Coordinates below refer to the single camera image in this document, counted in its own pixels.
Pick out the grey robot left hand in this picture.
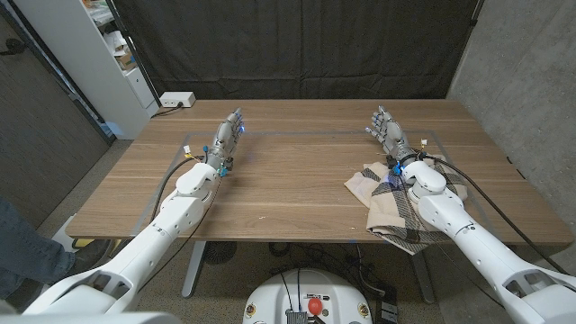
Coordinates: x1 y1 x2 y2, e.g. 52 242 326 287
204 106 247 175

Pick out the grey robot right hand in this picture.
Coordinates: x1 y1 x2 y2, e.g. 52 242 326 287
364 105 418 163

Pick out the beige plaid scarf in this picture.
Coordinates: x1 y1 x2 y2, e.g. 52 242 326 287
344 152 469 257

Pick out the white power outlet box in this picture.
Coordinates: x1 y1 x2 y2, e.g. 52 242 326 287
159 91 197 109

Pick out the black backdrop curtain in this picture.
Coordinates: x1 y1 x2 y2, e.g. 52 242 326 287
112 0 485 101

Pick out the round black floor fan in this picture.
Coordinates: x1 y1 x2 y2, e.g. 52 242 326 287
202 241 239 266

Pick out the black backdrop stand pole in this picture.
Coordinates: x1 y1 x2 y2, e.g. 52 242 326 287
105 0 162 107
467 0 486 28

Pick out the small cardboard box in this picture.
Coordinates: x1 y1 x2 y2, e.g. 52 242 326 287
114 51 139 71

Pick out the grey table leg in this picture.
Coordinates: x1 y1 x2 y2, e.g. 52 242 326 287
181 240 208 299
409 249 436 305

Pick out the white shelf cabinet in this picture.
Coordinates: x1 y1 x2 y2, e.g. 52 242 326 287
13 0 161 140

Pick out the white robot torso base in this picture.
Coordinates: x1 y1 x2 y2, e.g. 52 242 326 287
242 268 374 324

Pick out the black floor power strip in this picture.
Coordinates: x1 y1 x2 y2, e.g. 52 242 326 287
375 287 400 324

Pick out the dark leather shoe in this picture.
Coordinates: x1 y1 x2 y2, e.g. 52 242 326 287
67 238 113 275

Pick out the person's leg in jeans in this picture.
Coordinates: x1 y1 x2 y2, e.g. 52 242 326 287
0 195 77 301

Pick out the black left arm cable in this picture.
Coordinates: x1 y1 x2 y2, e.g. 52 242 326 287
150 155 206 221

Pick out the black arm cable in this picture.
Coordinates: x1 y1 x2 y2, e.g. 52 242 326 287
422 152 571 275
150 155 206 221

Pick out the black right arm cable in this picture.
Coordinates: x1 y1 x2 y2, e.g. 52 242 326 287
422 152 571 275

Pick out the black door handle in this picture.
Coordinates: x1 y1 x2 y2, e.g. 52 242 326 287
0 38 26 58

